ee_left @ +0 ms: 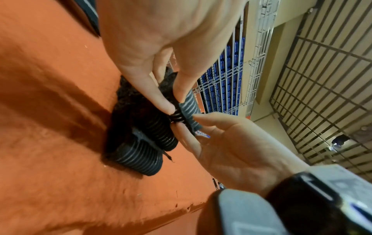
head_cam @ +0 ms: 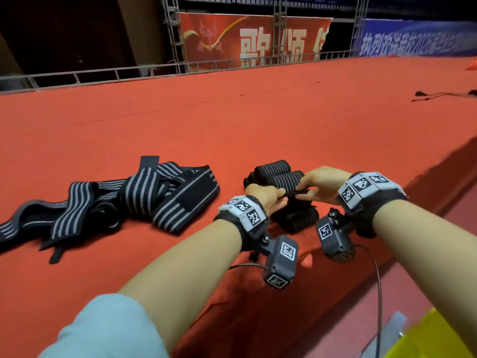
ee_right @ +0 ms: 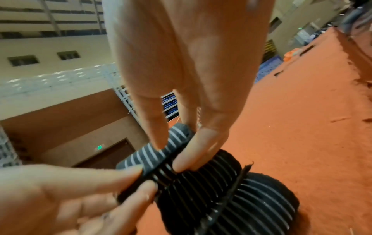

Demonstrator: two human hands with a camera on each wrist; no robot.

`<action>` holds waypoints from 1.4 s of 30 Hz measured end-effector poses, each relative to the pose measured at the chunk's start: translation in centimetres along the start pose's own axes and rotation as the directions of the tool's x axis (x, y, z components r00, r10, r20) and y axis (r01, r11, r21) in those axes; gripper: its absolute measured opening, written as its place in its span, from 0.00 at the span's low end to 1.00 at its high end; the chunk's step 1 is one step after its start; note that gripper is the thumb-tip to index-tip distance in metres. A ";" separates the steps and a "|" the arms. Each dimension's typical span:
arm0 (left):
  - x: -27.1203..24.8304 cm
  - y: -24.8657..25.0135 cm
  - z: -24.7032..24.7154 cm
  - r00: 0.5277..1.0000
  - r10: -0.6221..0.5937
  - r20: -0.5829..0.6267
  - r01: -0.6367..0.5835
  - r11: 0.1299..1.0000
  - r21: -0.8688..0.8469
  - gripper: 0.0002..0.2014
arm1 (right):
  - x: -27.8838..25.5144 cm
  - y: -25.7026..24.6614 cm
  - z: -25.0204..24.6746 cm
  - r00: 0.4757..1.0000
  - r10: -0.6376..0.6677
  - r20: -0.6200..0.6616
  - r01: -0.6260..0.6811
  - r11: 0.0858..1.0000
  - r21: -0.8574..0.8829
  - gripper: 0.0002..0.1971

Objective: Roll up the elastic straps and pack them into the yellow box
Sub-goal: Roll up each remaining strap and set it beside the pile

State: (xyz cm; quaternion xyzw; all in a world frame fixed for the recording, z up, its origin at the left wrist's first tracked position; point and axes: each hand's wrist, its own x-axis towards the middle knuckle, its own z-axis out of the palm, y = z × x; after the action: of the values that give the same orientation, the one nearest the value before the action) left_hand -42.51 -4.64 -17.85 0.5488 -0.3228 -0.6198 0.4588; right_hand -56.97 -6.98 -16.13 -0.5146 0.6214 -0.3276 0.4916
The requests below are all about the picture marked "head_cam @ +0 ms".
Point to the person's right hand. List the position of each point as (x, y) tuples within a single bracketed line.
[(324, 184)]

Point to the person's left hand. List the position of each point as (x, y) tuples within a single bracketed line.
[(267, 197)]

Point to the yellow plastic bin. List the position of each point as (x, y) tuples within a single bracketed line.
[(440, 339)]

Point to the person's left forearm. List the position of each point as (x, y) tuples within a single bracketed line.
[(182, 279)]

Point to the person's right forearm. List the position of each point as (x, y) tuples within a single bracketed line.
[(432, 257)]

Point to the black wristband with marker tags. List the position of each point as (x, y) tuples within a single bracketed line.
[(369, 196), (242, 216)]

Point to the red banner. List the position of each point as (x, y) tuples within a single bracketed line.
[(253, 41)]

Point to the metal truss column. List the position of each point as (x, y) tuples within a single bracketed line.
[(279, 29), (173, 33), (360, 26)]

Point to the grey metal stand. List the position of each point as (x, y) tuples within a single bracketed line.
[(384, 335)]

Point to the blue banner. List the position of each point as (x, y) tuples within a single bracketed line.
[(417, 37)]

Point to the metal railing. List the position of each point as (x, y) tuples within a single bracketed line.
[(149, 69)]

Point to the tiered bleacher seats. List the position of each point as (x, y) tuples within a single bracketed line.
[(261, 0)]

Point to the light blue sleeve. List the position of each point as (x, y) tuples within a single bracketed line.
[(108, 331)]

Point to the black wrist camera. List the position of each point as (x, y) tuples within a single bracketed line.
[(334, 236), (282, 261)]

